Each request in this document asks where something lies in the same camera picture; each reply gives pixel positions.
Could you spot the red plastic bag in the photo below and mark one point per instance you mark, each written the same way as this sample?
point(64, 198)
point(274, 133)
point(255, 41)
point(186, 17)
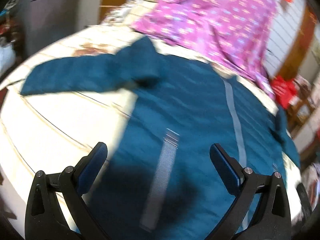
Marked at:
point(284, 90)

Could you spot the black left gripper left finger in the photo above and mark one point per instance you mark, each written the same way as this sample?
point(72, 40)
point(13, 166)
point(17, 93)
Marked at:
point(44, 218)

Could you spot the purple floral sheet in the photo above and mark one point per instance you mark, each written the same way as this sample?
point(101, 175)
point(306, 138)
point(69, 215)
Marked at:
point(232, 33)

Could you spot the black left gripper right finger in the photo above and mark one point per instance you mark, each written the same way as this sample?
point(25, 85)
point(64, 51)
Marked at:
point(271, 219)

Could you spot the cream floral plaid bedspread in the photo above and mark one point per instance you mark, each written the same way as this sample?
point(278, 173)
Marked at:
point(52, 131)

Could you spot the grey refrigerator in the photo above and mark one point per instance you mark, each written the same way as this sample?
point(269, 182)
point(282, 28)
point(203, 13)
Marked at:
point(45, 22)

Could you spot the teal down jacket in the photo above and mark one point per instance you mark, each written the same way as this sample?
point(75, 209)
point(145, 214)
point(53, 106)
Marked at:
point(161, 183)

